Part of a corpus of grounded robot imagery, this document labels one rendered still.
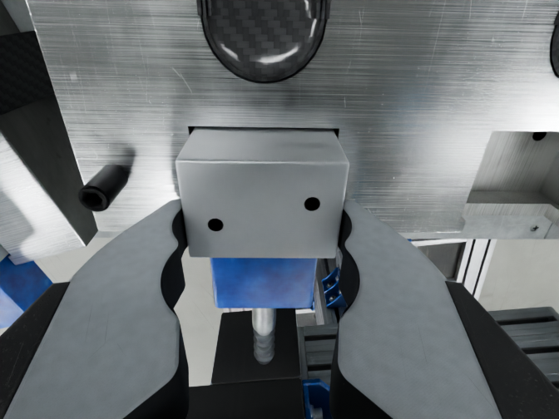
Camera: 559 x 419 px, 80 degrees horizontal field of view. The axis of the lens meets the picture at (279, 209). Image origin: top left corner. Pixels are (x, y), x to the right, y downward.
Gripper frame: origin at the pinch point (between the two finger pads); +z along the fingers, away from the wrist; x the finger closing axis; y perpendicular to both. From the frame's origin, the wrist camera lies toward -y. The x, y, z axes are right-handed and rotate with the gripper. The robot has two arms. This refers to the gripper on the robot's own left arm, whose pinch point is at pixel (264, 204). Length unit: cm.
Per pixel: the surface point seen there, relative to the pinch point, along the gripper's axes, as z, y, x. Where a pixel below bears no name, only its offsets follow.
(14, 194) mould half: 4.9, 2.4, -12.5
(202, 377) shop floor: 90, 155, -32
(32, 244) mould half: 4.9, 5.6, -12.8
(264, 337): 0.9, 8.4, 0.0
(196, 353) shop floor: 90, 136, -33
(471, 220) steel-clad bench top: 10.4, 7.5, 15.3
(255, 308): 0.9, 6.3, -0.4
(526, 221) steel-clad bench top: 10.3, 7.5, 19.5
